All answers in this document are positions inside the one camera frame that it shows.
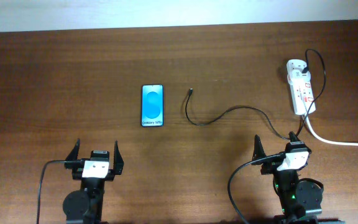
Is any right black camera cable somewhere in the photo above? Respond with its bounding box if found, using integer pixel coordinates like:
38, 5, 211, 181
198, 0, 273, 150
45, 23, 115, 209
227, 154, 287, 224

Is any black USB charging cable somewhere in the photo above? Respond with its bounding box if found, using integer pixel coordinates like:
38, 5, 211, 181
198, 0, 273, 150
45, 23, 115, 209
185, 49, 327, 141

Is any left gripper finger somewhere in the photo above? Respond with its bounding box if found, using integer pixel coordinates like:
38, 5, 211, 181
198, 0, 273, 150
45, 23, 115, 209
65, 139, 80, 162
113, 141, 124, 175

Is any white power strip cord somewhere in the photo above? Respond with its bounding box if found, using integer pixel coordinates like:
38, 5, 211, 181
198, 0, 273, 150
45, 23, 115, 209
304, 114, 358, 149

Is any black camera cable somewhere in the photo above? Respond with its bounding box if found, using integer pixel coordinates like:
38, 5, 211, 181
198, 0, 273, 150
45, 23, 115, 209
227, 154, 287, 224
36, 159, 83, 224

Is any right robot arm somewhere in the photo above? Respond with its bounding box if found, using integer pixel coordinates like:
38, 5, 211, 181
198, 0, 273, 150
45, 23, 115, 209
252, 133, 324, 223

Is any blue screen Galaxy smartphone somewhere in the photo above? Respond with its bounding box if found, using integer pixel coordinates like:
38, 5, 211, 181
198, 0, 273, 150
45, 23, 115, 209
140, 84, 164, 128

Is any white power strip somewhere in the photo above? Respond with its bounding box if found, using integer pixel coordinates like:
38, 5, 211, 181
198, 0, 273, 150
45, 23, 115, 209
287, 59, 316, 116

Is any left black camera cable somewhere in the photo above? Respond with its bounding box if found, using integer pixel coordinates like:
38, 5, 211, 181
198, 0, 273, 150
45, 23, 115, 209
36, 159, 83, 224

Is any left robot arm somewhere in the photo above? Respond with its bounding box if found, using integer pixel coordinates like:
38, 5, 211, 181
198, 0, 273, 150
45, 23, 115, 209
62, 141, 124, 223

